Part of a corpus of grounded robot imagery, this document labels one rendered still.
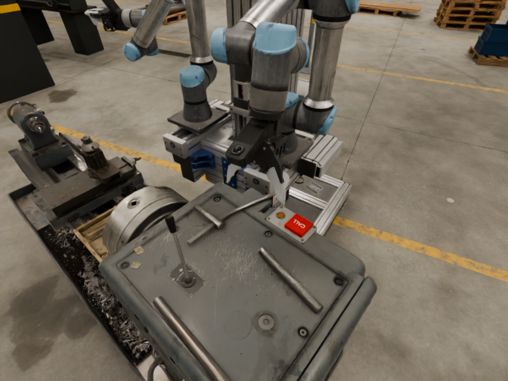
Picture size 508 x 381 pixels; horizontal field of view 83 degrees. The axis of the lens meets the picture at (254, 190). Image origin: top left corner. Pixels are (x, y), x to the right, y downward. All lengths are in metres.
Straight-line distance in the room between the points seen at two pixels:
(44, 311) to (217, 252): 1.85
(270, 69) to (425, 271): 2.19
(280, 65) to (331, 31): 0.48
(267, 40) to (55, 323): 2.18
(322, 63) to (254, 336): 0.83
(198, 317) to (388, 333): 1.65
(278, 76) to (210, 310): 0.51
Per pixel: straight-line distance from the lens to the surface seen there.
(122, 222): 0.97
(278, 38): 0.56
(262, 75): 0.57
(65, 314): 2.40
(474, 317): 2.50
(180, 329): 0.66
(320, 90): 1.08
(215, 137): 1.53
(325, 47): 1.03
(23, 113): 2.02
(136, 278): 0.77
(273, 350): 0.65
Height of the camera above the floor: 1.88
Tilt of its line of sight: 43 degrees down
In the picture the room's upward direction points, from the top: straight up
